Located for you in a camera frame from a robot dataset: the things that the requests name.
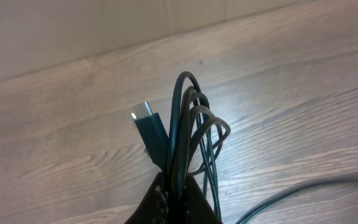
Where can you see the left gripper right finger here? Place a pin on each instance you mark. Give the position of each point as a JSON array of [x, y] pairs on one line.
[[197, 208]]

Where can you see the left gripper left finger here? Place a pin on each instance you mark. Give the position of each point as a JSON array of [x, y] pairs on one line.
[[153, 208]]

